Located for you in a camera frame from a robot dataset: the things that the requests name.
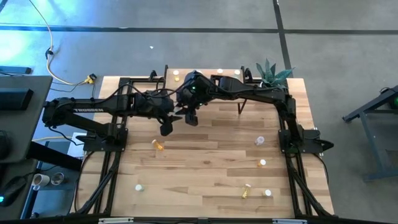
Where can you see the black side desk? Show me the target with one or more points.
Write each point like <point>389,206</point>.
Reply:
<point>25,130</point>

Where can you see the pale yellow pill bottle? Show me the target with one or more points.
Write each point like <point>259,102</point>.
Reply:
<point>245,192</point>
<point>176,72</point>
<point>267,193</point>

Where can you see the silver metal bracket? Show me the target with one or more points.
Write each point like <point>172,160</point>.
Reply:
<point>115,220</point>
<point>289,221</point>

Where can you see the grey metal desk frame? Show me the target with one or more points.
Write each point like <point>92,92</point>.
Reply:
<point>370,140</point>

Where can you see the wooden shelf black metal frame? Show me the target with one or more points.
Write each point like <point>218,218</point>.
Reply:
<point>228,71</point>

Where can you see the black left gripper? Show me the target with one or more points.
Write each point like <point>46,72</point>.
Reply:
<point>154,105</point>

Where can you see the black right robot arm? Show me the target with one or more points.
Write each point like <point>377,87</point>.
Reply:
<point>258,93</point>

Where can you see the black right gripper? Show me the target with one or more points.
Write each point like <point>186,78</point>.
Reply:
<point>197,90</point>

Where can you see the green snake plant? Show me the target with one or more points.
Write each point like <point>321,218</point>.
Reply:
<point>272,76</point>

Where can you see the orange pill bottle white cap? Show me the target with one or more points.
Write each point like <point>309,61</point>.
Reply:
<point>158,145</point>
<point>219,71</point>
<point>262,162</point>

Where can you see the black aluminium rig frame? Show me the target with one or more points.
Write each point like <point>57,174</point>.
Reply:
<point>174,221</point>

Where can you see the black computer mouse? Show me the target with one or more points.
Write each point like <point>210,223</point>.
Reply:
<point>14,189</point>

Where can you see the clear glass cup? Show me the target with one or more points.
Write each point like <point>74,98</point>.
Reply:
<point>57,179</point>

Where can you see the clear pill bottle white cap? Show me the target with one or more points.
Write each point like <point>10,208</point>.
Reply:
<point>259,141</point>

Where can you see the black flat bar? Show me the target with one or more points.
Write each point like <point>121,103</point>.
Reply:
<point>15,70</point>

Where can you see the white paper sheet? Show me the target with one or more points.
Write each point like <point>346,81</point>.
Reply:
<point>73,149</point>

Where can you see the white paper cup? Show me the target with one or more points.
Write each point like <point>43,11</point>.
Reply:
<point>40,180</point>

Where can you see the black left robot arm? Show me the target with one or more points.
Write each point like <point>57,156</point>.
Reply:
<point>93,109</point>

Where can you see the black rectangular box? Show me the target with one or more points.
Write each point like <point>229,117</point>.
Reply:
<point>15,99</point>

